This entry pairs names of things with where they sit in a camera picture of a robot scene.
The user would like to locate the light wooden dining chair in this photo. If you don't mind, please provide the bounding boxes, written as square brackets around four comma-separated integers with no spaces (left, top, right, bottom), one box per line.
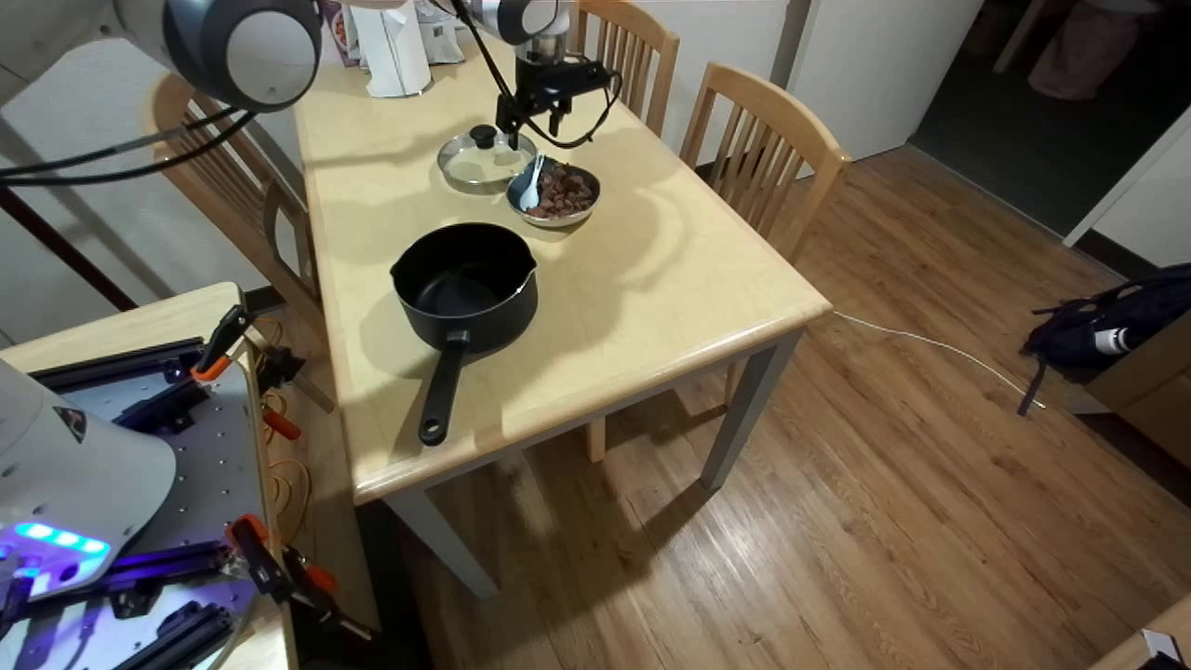
[676,59,857,265]
[148,72,327,314]
[568,0,686,140]

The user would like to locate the red black clamp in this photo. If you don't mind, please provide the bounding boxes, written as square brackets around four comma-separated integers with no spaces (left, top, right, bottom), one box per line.
[191,300,258,386]

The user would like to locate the black pot with handle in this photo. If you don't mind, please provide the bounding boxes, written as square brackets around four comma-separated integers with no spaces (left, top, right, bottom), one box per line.
[389,220,544,452]

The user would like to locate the dark blue clamp tool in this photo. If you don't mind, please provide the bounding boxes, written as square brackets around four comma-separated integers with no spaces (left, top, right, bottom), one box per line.
[117,376,216,439]

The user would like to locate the black metal bar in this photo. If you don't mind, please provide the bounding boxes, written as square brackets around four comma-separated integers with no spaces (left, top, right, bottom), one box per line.
[29,334,207,393]

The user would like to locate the black backpack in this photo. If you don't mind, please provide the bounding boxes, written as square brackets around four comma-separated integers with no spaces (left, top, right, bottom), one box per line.
[1016,262,1191,422]

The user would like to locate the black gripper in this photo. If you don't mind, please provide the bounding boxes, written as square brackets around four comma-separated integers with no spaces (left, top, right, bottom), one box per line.
[500,48,617,140]

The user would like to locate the glass pot lid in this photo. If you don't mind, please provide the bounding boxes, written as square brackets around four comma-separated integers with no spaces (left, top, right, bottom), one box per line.
[437,119,544,197]

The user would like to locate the white floor cable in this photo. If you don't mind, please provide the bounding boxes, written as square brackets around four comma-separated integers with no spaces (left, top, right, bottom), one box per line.
[825,304,1054,413]

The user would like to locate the black cable bundle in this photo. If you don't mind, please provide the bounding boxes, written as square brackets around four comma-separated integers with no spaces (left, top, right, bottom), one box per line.
[0,103,266,189]

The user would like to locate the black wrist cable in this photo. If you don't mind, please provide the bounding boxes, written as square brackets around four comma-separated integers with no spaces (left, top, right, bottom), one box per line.
[446,0,627,155]

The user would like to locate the wooden robot cart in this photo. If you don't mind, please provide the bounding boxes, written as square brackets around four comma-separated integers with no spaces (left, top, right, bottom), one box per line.
[0,280,303,670]

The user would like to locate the brown food pieces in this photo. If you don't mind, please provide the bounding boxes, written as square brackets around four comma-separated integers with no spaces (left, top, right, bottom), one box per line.
[536,160,599,216]

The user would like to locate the blue ceramic bowl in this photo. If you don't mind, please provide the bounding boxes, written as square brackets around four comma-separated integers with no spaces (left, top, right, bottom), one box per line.
[503,151,608,233]

